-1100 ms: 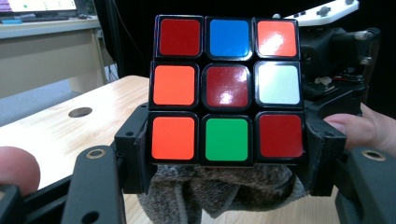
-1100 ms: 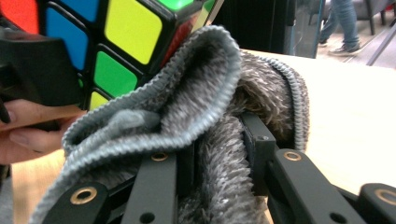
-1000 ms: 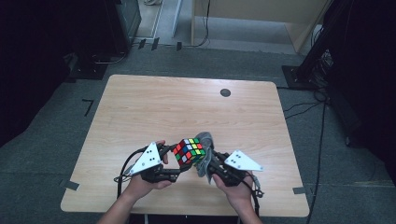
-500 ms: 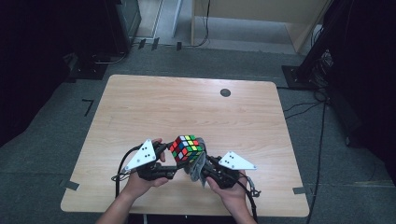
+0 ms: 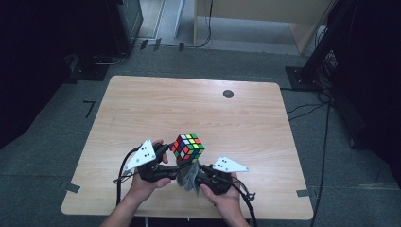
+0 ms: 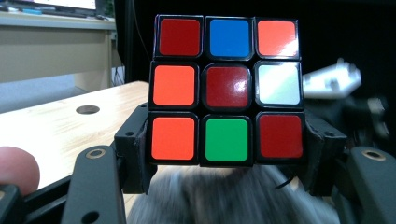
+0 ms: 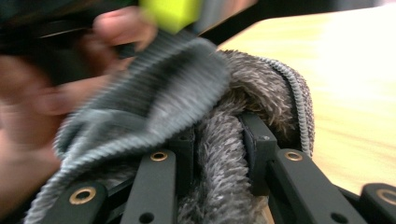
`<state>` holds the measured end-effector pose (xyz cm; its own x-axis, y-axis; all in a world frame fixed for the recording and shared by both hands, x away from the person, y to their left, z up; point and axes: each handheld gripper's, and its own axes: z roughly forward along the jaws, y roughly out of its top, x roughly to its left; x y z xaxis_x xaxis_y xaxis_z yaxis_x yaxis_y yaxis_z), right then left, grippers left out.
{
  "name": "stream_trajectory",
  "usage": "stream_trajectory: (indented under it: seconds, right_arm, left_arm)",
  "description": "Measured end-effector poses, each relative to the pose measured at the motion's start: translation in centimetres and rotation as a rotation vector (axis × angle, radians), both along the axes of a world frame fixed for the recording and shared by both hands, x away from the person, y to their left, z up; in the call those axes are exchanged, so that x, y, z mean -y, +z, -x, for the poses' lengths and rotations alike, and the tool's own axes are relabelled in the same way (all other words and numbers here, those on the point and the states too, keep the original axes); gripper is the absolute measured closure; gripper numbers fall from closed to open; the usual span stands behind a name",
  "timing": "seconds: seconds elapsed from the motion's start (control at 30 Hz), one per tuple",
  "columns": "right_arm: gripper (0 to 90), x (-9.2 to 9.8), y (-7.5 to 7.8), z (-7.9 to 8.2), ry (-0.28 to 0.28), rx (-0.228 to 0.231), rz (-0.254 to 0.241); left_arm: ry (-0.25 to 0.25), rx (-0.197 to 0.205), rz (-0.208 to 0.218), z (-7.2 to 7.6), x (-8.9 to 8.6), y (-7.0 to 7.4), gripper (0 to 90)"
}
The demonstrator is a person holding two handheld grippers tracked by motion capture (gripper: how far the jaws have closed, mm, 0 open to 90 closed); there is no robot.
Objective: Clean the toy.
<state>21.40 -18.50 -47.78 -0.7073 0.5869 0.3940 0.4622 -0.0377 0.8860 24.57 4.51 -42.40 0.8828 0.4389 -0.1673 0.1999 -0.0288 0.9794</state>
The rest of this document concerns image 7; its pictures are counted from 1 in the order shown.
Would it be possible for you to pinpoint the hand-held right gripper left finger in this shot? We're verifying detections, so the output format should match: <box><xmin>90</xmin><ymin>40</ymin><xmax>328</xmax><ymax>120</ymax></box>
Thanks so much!
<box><xmin>169</xmin><ymin>125</ymin><xmax>196</xmax><ymax>192</ymax></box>

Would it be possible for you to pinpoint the multicoloured puzzle cube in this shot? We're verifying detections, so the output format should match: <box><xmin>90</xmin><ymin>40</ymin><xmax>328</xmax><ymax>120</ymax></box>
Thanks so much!
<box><xmin>138</xmin><ymin>0</ymin><xmax>204</xmax><ymax>35</ymax></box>

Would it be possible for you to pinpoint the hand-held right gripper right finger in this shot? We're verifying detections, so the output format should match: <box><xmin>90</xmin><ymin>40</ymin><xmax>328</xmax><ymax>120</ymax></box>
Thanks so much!
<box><xmin>239</xmin><ymin>111</ymin><xmax>278</xmax><ymax>198</ymax></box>

